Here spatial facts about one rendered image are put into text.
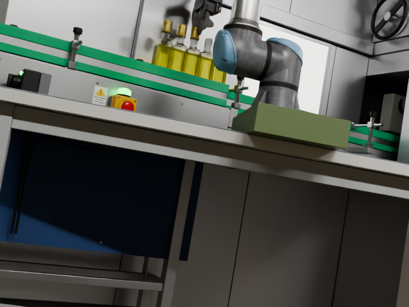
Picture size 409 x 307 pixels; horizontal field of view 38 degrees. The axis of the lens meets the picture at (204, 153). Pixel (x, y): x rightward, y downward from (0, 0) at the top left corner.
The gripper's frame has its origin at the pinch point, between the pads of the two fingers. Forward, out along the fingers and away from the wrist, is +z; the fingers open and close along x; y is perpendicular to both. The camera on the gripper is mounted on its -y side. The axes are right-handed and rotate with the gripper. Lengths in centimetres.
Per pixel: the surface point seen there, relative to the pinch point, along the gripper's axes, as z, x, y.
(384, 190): 49, -69, 36
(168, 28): 2.5, -1.6, -11.5
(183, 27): 0.5, -1.8, -6.1
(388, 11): -38, 5, 97
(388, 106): 4, 9, 110
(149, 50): 8.6, 12.1, -12.1
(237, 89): 20.3, -16.3, 11.9
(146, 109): 34.5, -15.2, -20.2
